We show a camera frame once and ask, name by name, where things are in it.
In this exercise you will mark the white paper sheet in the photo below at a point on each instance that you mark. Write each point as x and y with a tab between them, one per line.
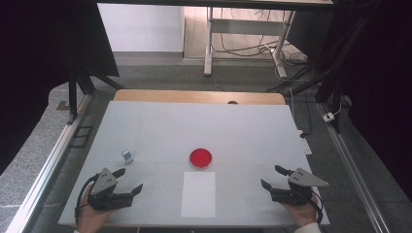
198	194

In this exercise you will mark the person's right hand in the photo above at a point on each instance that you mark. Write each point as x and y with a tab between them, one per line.
304	213

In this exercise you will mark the aluminium rail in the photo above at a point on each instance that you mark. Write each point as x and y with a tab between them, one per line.
354	183
42	183

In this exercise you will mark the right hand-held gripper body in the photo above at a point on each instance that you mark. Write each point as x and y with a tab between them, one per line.
302	181

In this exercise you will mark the black metal stand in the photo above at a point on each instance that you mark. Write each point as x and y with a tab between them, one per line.
333	93
73	97

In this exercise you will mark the person's left hand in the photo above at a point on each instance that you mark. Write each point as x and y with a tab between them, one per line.
90	218

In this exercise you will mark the small blue stamp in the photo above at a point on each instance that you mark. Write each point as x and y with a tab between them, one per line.
127	157

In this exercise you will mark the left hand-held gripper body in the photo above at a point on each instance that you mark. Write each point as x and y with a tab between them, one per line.
103	186

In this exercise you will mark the white power strip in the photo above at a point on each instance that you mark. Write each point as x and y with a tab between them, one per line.
306	144

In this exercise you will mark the small white adapter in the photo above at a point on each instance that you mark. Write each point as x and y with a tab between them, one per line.
328	117

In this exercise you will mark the black curtain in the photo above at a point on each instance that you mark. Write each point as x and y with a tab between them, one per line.
39	48
382	81

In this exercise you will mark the round red ink dish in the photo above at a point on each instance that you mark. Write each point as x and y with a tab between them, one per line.
200	158

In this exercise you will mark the white desk frame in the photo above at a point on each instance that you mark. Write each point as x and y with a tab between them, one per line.
246	26

